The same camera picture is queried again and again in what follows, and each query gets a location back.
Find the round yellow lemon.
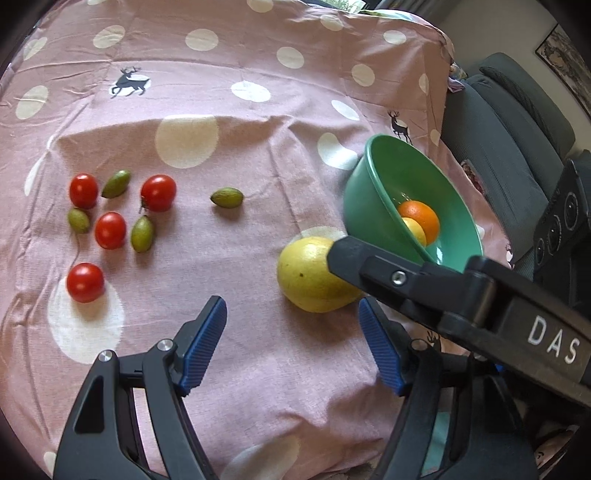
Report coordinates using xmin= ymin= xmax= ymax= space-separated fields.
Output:
xmin=402 ymin=217 xmax=427 ymax=247

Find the orange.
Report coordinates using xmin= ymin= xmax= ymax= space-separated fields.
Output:
xmin=398 ymin=200 xmax=441 ymax=246

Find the yellow pear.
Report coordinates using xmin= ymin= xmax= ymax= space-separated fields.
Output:
xmin=276 ymin=236 xmax=362 ymax=313

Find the black speaker box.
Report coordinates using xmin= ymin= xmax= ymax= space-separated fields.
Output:
xmin=534 ymin=158 xmax=590 ymax=311

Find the green plastic bowl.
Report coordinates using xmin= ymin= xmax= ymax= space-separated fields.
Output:
xmin=344 ymin=134 xmax=484 ymax=271

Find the red cherry tomato front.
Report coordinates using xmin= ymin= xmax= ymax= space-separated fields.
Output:
xmin=66 ymin=262 xmax=105 ymax=303

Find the red cherry tomato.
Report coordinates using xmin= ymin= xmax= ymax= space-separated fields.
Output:
xmin=94 ymin=211 xmax=126 ymax=250
xmin=66 ymin=262 xmax=105 ymax=303
xmin=69 ymin=173 xmax=98 ymax=210
xmin=140 ymin=174 xmax=177 ymax=212

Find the grey sofa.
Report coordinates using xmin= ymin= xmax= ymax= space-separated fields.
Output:
xmin=442 ymin=52 xmax=575 ymax=278

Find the green olive fruit centre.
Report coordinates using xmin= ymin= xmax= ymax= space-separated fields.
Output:
xmin=130 ymin=216 xmax=154 ymax=253

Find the green olive fruit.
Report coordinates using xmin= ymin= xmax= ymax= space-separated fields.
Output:
xmin=130 ymin=216 xmax=154 ymax=253
xmin=211 ymin=187 xmax=243 ymax=209
xmin=67 ymin=208 xmax=91 ymax=234
xmin=101 ymin=170 xmax=131 ymax=199

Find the red cherry tomato middle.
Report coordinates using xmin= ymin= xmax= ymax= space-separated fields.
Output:
xmin=94 ymin=211 xmax=126 ymax=250

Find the green olive fruit left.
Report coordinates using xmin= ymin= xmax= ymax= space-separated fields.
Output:
xmin=67 ymin=208 xmax=91 ymax=234

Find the green olive fruit far right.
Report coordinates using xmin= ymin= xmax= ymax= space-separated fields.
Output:
xmin=211 ymin=187 xmax=243 ymax=209

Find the red cherry tomato back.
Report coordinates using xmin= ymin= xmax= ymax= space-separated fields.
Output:
xmin=69 ymin=173 xmax=98 ymax=210

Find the red cherry tomato right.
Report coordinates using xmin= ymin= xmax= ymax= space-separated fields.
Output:
xmin=140 ymin=174 xmax=177 ymax=212

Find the green olive fruit back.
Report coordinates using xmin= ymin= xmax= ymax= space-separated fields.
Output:
xmin=101 ymin=170 xmax=131 ymax=199

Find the pink polka dot tablecloth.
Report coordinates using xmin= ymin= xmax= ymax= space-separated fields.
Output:
xmin=1 ymin=1 xmax=509 ymax=479

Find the framed wall picture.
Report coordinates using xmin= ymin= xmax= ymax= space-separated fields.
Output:
xmin=535 ymin=24 xmax=591 ymax=116

